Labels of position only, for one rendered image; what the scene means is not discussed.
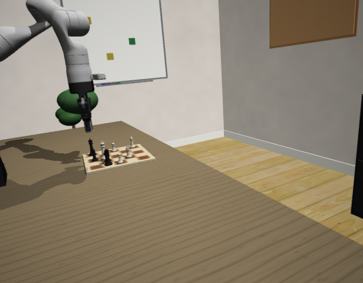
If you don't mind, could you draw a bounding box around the brown and cream chessboard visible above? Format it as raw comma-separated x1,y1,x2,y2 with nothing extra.
83,144,156,174

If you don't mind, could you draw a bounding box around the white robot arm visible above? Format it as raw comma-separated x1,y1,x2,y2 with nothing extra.
0,0,106,83

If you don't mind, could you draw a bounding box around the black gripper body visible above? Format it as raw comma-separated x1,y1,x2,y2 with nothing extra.
68,81,94,102

